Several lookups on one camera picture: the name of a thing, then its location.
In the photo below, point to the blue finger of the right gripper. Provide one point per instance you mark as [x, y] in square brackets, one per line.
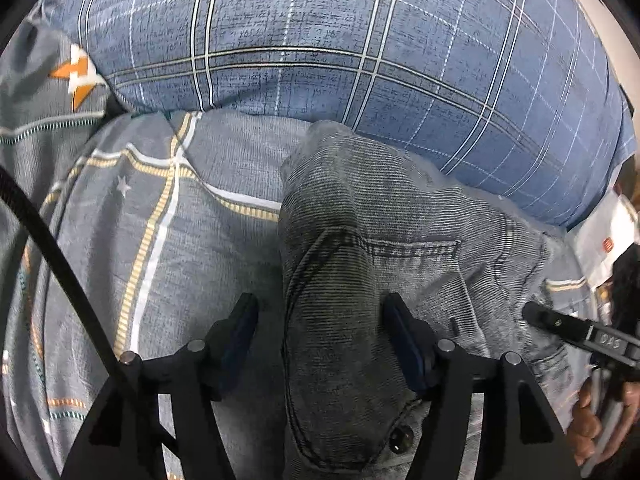
[574, 331]

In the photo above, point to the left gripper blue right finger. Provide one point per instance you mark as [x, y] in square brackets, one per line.
[521, 438]

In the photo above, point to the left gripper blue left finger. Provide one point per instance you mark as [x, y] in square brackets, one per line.
[149, 406]

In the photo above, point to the grey denim pants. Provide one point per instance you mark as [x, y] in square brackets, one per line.
[360, 219]

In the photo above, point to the person's right hand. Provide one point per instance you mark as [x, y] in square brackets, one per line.
[585, 426]

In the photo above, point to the white paper shopping bag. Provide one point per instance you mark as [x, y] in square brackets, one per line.
[598, 241]

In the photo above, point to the grey patterned bed sheet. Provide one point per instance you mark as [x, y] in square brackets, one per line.
[165, 218]

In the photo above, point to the blue plaid pillow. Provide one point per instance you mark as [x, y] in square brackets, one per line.
[516, 97]

